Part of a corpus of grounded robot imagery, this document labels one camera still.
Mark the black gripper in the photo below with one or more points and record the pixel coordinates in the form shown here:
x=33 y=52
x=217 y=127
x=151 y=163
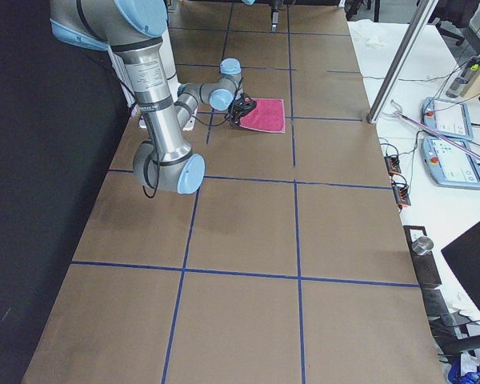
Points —
x=238 y=112

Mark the pink square towel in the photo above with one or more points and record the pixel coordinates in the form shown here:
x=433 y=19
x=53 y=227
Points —
x=268 y=116

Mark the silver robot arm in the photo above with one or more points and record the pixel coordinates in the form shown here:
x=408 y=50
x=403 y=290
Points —
x=88 y=24

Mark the black office chair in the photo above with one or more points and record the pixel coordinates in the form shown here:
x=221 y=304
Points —
x=463 y=15

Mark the upper orange black connector block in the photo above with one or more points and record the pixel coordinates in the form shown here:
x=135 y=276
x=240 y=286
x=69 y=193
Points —
x=392 y=164

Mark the orange black connector block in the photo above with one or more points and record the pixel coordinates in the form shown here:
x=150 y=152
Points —
x=401 y=194
x=392 y=164

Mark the upper blue teach pendant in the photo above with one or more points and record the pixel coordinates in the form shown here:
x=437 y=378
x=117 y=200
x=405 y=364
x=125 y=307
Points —
x=449 y=118

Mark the blue teach pendant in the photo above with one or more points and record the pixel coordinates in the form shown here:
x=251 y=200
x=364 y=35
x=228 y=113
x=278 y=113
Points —
x=448 y=165
x=449 y=118

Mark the lower orange black connector block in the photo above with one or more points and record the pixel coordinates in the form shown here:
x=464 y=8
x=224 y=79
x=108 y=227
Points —
x=401 y=194

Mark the lower blue teach pendant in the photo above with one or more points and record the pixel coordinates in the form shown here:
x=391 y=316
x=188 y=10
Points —
x=448 y=165

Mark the silver metal cup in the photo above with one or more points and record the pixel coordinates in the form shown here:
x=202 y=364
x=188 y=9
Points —
x=422 y=245

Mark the black table clamp plate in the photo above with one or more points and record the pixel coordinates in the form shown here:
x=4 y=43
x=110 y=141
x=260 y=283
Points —
x=424 y=265

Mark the blue plastic bag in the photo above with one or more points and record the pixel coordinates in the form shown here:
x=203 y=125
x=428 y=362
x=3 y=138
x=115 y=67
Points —
x=457 y=376

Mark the aluminium frame post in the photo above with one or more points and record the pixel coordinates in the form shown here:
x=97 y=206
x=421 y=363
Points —
x=416 y=26

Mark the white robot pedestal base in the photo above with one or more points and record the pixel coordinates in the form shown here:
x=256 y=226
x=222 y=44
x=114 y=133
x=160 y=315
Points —
x=147 y=56

